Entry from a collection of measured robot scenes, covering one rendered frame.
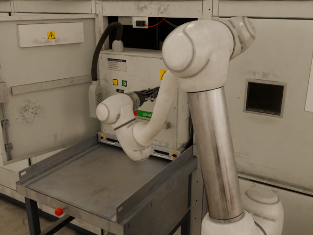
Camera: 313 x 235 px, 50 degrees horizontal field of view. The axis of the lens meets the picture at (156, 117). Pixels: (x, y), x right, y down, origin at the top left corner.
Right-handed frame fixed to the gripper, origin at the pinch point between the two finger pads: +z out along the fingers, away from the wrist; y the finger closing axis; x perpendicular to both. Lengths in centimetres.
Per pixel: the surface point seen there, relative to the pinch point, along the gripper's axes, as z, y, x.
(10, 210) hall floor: 7, -144, -123
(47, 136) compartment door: -17, -61, -30
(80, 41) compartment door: 4, -51, 21
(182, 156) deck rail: 2.9, 13.9, -33.1
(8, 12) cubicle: 15, -124, 35
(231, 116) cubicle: 13.5, 34.7, -11.3
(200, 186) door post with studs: 16, 19, -56
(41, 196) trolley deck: -52, -28, -40
